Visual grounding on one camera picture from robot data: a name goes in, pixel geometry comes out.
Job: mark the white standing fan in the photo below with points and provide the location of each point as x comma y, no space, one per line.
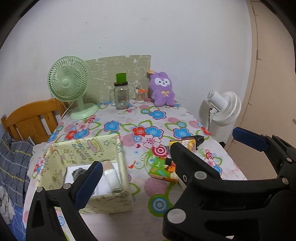
224,109

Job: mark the floral tablecloth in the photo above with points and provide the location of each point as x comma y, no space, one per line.
144,131

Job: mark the green cartoon tissue pack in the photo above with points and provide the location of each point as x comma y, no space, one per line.
164,169

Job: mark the yellow cartoon fabric storage box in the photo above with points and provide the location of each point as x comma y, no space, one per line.
51,172

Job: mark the blue plaid bedding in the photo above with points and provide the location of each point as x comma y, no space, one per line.
15,158

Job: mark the grey cloth in box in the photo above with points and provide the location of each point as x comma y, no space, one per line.
78,172

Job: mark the yellow bear tissue pack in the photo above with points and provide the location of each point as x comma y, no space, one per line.
188,142

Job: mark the green patterned wall board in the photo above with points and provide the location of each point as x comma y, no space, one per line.
103,75

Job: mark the white crumpled cloth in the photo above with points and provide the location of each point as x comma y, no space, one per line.
6,207

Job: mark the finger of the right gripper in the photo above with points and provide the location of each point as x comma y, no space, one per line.
280,153

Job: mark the green desk fan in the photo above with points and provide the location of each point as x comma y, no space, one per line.
68,81

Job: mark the glass mason jar mug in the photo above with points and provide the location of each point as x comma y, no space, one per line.
119,94

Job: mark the small toothpick jar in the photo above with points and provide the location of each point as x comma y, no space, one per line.
140,95

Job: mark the black plastic bag bundle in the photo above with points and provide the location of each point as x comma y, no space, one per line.
199,140

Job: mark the wooden chair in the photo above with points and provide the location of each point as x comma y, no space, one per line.
36,120

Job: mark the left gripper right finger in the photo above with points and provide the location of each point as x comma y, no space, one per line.
211,208

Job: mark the purple plush bunny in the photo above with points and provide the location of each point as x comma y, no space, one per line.
160,87

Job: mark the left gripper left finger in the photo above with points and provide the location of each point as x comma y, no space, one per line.
43,223

